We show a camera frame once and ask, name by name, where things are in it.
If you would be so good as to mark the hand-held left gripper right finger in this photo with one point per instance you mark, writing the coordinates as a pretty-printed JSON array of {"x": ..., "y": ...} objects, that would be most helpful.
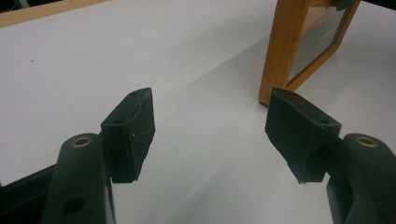
[{"x": 299, "y": 137}]

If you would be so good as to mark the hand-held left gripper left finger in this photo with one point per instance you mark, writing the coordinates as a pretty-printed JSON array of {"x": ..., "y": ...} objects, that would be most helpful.
[{"x": 130, "y": 137}]

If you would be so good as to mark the wooden photo frame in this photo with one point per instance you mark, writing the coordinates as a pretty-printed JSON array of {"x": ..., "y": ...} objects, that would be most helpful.
[{"x": 285, "y": 49}]

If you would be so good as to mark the white paper sheet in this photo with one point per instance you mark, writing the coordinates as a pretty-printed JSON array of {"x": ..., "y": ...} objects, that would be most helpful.
[{"x": 199, "y": 77}]

